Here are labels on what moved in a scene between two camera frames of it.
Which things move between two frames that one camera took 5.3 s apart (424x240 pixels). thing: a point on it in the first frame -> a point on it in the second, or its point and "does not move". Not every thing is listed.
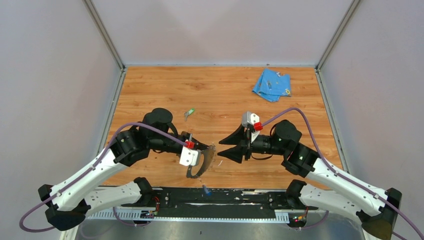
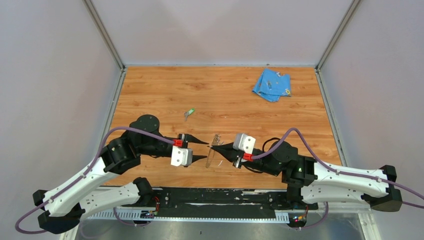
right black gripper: [242, 140] -> [227, 150]
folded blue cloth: [271, 84] does not move
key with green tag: [189, 112] does not move
